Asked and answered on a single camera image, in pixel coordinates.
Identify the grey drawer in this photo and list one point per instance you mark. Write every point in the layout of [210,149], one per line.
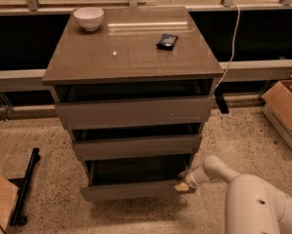
[128,178]
[136,147]
[134,112]

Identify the dark blue snack packet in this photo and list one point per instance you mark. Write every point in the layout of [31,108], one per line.
[167,42]

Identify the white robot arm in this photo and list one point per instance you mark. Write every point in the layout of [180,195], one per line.
[252,206]

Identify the black metal bar stand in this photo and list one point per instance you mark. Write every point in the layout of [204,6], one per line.
[17,218]

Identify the white ceramic bowl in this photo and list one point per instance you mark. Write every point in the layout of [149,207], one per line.
[89,18]

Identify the cardboard box right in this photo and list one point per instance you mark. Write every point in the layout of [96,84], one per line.
[278,108]

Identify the grey drawer cabinet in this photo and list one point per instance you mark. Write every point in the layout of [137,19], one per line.
[120,61]

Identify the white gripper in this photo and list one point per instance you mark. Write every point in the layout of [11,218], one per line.
[191,180]

